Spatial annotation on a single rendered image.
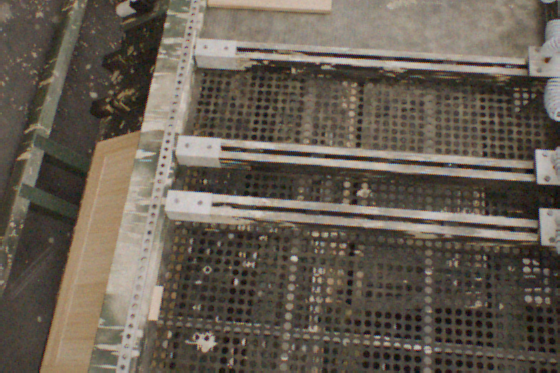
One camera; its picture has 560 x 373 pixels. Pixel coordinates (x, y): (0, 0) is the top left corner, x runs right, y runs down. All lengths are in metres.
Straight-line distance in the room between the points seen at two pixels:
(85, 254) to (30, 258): 0.34
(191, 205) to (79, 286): 0.67
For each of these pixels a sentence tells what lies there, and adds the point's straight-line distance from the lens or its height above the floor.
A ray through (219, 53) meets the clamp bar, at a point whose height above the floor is 0.99.
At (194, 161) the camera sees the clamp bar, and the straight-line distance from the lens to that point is 1.87.
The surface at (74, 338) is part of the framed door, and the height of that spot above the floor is 0.39.
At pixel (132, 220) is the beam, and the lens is 1.82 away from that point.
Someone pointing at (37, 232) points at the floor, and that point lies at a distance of 2.64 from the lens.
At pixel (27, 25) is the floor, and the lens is 2.83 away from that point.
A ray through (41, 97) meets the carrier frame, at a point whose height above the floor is 0.15.
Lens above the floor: 2.18
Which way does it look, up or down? 34 degrees down
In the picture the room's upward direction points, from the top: 79 degrees clockwise
